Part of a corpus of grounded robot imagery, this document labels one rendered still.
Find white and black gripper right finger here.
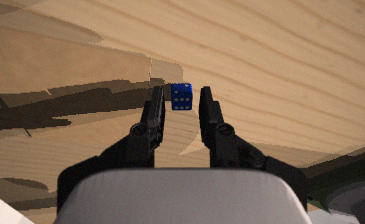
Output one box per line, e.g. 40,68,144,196
198,86,308,215

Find brown flat mat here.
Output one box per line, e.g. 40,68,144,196
0,26,152,145

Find blue die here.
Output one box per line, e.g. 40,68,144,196
171,84,193,111

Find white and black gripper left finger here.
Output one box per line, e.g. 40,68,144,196
57,86,165,214

